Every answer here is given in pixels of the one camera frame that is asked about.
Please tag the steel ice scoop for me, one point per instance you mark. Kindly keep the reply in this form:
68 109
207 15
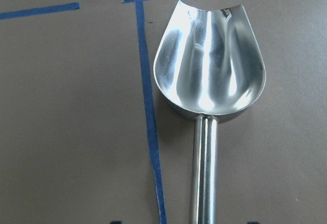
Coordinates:
209 68

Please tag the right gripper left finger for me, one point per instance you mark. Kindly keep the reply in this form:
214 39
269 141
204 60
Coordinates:
115 222

